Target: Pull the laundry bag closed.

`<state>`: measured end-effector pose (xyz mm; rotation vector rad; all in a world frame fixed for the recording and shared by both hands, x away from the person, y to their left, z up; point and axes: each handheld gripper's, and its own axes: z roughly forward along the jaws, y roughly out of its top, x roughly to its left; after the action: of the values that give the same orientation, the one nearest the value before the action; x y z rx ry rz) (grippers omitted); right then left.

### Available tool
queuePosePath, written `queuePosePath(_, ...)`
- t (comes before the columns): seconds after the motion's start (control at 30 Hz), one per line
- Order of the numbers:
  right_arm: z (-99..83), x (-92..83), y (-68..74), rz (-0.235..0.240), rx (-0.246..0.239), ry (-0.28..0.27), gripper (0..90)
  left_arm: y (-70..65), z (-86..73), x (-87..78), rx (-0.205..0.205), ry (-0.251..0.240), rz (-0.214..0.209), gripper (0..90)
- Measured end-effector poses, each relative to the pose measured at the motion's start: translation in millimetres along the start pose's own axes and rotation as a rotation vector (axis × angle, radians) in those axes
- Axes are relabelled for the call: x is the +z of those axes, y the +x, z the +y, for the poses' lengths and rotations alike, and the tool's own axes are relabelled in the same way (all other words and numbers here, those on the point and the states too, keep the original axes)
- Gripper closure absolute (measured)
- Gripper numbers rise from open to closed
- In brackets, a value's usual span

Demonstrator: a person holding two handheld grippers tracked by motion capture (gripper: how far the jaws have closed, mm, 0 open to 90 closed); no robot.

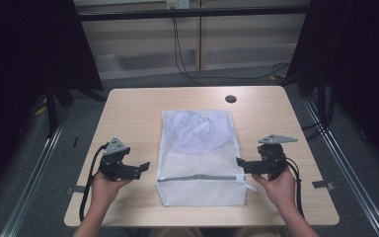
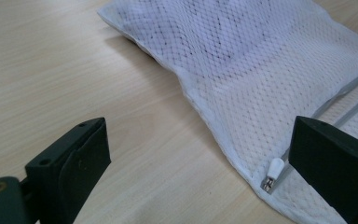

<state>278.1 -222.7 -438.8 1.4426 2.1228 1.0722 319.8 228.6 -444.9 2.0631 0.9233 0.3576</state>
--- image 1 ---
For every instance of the black metal stand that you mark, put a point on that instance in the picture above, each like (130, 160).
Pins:
(51, 112)
(322, 98)

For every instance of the black curtain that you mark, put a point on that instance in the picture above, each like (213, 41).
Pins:
(362, 65)
(19, 65)

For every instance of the white wall outlet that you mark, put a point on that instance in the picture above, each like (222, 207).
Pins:
(177, 3)

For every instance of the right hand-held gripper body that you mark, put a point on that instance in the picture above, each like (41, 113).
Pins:
(272, 159)

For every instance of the person's lap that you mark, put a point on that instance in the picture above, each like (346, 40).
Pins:
(177, 233)

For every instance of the black horizontal bar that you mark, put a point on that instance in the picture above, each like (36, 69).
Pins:
(194, 13)

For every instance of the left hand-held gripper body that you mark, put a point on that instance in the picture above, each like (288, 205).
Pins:
(112, 164)

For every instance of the grey tape strip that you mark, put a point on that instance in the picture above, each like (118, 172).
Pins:
(77, 189)
(322, 184)

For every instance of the person's right hand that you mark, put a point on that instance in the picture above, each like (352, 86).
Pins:
(281, 192)

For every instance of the white mesh laundry bag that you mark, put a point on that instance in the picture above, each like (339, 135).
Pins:
(200, 194)

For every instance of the person's left hand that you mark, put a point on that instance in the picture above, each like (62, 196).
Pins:
(103, 191)

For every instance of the pale blue cloth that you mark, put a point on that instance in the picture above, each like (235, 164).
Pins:
(197, 131)

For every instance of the metal floor rail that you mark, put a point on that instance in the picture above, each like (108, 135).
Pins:
(29, 187)
(348, 168)

